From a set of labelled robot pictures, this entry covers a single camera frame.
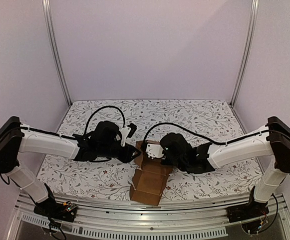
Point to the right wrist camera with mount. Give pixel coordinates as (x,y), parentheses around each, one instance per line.
(154,151)

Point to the left aluminium frame post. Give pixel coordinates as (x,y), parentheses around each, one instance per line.
(55,52)

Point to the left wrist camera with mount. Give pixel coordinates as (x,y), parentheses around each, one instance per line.
(126,132)

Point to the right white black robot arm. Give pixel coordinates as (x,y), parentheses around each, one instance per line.
(272,139)

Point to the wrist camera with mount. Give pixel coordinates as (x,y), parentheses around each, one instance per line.
(126,132)
(154,151)

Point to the floral patterned table mat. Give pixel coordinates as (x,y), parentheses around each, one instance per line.
(195,120)

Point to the brown cardboard box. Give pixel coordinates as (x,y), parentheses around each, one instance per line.
(149,180)

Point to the right aluminium frame post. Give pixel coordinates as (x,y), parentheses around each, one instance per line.
(246,52)

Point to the front aluminium rail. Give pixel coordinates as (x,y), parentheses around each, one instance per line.
(200,219)

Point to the aluminium frame post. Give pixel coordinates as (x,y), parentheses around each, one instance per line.
(55,52)
(246,52)

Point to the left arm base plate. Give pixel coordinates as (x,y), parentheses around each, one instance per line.
(50,208)

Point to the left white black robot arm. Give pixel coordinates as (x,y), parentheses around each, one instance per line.
(107,141)

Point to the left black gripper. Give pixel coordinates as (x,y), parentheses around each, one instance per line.
(129,150)

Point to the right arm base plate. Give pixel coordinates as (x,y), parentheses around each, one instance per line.
(246,211)

